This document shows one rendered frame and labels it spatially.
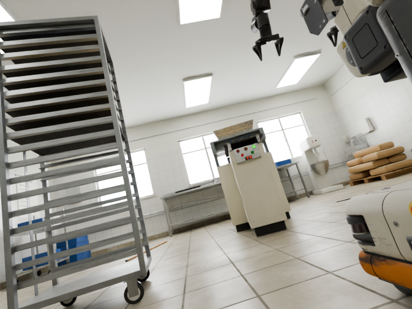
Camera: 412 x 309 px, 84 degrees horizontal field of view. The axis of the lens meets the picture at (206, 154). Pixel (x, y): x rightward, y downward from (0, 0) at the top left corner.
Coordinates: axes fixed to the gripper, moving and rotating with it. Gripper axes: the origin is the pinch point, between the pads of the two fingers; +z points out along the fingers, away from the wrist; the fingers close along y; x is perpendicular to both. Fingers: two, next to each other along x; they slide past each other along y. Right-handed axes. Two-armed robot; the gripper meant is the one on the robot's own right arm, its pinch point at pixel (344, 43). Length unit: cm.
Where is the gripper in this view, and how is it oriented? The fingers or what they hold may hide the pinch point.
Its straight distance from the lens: 152.5
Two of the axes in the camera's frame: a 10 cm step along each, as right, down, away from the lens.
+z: 1.9, 9.6, 2.2
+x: 0.7, 2.1, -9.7
